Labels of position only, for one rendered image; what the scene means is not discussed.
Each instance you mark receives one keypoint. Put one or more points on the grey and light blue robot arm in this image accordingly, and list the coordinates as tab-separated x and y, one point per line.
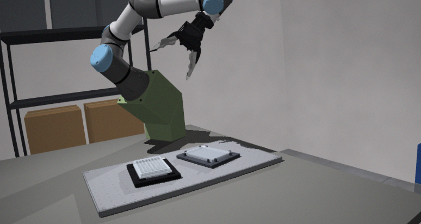
107	58

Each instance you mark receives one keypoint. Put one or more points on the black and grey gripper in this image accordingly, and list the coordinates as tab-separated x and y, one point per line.
190	35

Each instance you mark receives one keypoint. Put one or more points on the black rectangular frame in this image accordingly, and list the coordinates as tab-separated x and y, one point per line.
144	182

